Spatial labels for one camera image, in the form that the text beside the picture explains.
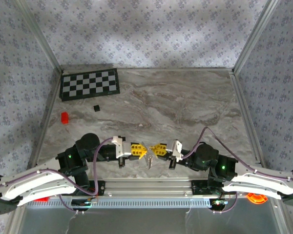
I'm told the silver metal key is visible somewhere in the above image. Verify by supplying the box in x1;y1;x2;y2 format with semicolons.
146;156;156;170

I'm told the black and grey checkerboard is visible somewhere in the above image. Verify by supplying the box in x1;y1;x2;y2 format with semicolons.
59;68;121;102

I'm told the orange curved plastic piece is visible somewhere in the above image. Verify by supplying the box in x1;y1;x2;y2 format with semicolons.
246;193;269;205

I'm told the grey metal sheet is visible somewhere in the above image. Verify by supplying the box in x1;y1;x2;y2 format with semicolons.
13;207;284;234

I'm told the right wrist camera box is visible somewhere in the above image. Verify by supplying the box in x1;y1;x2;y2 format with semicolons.
166;139;183;163

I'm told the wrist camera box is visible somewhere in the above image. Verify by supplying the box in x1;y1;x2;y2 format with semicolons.
111;136;132;158
166;139;183;163

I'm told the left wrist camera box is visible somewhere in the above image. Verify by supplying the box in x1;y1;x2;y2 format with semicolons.
111;136;132;158

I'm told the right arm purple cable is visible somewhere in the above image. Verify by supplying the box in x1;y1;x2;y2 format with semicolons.
182;126;293;215

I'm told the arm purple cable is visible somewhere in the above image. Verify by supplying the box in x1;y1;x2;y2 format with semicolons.
0;137;114;215
182;126;293;215

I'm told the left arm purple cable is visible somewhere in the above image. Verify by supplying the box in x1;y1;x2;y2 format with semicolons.
0;137;114;215

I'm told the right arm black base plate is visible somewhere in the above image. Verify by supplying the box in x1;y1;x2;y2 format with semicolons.
191;180;236;195

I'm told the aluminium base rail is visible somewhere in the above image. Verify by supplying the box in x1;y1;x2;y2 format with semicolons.
16;177;283;198

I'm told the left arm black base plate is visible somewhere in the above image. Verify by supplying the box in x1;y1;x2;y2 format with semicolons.
89;180;105;196

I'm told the thin red wire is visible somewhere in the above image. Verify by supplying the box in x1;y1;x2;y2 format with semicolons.
87;187;100;198

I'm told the slotted grey cable duct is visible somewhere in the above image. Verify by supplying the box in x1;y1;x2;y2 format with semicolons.
26;196;212;209

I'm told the aluminium table edge rail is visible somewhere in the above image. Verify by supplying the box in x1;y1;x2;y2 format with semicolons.
229;69;263;164
62;67;235;73
26;70;64;169

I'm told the aluminium frame post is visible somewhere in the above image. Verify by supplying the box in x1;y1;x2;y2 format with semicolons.
13;0;64;74
232;0;283;74

